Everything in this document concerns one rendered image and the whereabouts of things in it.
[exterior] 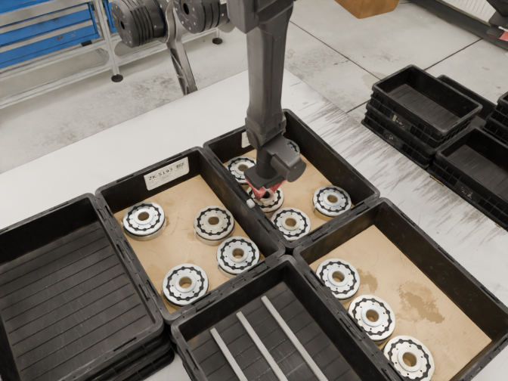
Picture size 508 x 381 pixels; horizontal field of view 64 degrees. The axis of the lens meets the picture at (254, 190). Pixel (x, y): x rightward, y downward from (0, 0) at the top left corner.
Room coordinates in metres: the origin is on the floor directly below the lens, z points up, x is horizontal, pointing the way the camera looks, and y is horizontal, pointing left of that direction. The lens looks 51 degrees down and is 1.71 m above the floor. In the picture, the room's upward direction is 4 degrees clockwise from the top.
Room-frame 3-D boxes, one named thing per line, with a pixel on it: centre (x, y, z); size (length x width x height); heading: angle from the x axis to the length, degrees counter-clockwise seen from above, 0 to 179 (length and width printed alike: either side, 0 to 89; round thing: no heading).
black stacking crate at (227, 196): (0.54, 0.15, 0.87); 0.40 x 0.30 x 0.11; 37
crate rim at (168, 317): (0.54, 0.15, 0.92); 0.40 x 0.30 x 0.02; 37
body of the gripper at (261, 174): (0.68, -0.03, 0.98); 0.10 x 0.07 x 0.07; 128
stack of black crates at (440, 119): (1.53, -0.75, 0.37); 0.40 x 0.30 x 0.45; 41
